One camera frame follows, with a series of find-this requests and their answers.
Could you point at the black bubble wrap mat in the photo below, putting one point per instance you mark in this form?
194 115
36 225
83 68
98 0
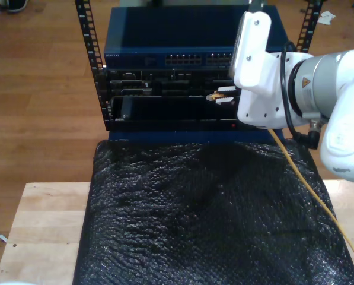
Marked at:
194 222

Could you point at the white crumpled paper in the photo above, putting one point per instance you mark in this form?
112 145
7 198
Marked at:
326 18

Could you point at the blue base panel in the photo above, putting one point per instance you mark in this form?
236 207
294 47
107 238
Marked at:
194 136

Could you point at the black rack server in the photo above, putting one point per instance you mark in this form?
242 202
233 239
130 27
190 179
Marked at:
165 86

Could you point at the blue network switch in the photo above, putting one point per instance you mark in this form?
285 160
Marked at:
179 29

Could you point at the black rack frame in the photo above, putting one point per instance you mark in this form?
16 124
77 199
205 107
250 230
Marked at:
86 35

